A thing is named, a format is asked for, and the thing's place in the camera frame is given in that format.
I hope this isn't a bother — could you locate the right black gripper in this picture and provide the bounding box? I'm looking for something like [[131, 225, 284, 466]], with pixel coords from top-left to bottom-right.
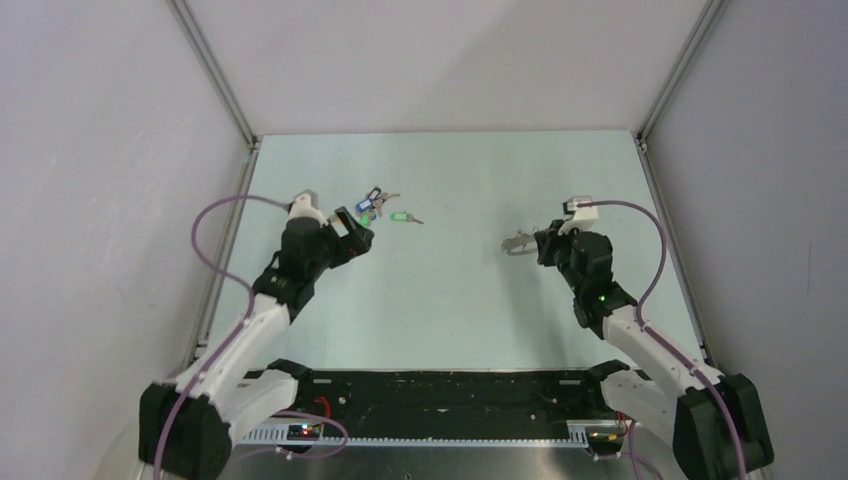
[[533, 219, 584, 295]]

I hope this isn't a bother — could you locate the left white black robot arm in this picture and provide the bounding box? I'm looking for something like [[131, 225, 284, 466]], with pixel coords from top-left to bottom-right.
[[138, 204, 374, 479]]

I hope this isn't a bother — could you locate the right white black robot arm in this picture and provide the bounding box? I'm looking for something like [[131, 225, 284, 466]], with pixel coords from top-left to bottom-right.
[[533, 220, 775, 479]]

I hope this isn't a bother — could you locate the blue tagged key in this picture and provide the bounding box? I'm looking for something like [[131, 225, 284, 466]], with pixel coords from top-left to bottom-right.
[[355, 197, 376, 214]]

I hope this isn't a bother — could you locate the black tagged key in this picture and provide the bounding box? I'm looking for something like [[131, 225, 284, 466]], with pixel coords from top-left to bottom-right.
[[366, 186, 399, 203]]

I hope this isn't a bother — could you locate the right controller board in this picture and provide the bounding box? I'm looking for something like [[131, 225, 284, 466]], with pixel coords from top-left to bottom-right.
[[586, 431, 626, 459]]

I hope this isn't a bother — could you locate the controller board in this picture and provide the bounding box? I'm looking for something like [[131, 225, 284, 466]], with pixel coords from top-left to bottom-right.
[[586, 431, 626, 459], [286, 423, 323, 443]]

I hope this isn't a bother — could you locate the left controller board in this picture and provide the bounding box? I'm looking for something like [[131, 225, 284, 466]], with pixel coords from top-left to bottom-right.
[[286, 423, 323, 443]]

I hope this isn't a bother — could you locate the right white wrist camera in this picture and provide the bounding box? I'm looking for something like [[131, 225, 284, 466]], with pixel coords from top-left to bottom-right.
[[557, 196, 599, 236]]

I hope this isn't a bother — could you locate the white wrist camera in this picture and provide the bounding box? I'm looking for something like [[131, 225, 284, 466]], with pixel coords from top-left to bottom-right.
[[287, 189, 328, 226], [557, 196, 599, 236]]

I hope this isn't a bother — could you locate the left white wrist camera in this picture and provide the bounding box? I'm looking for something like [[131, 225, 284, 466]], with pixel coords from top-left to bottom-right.
[[287, 189, 328, 226]]

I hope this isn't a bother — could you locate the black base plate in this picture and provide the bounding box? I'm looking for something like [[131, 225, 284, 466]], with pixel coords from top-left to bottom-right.
[[272, 368, 621, 438]]

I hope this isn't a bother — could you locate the metal cable duct rail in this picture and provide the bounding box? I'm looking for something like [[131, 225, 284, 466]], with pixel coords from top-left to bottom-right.
[[236, 423, 589, 448]]

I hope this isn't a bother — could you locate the right aluminium frame post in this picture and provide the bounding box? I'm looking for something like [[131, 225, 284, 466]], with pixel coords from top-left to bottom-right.
[[635, 0, 730, 153]]

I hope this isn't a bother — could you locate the aluminium frame post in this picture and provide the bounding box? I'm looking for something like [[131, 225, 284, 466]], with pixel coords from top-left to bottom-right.
[[165, 0, 258, 152], [635, 0, 730, 153]]

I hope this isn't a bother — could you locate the left aluminium frame post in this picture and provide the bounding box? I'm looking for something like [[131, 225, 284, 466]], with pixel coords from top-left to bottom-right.
[[165, 0, 258, 152]]

